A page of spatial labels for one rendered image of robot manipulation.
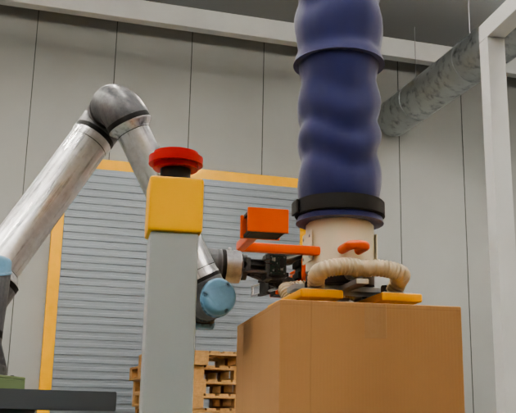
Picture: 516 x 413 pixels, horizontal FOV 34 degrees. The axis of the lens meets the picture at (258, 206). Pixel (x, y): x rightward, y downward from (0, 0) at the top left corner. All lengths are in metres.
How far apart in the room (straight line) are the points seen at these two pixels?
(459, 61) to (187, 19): 3.82
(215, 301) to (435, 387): 0.58
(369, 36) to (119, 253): 9.39
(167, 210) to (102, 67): 11.20
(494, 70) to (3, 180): 7.54
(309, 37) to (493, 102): 3.49
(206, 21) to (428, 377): 10.55
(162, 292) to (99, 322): 10.21
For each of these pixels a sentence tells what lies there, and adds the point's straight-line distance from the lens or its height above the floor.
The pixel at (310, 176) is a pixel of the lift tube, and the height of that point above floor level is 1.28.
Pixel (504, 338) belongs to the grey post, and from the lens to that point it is 5.27.
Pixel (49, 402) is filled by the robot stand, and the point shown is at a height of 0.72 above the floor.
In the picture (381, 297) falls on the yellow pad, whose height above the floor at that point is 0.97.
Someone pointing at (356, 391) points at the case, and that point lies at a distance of 1.79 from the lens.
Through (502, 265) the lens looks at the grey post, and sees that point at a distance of 5.32.
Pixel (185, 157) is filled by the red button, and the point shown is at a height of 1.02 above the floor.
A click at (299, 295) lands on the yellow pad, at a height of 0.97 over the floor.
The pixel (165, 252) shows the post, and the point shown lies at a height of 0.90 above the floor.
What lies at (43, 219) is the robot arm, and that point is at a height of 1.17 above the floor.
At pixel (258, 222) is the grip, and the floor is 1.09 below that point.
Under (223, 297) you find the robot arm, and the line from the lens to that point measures 2.08.
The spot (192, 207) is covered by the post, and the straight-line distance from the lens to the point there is 1.05.
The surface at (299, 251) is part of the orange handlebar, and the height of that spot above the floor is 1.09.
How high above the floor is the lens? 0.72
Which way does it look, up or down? 14 degrees up
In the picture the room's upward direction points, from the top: 1 degrees clockwise
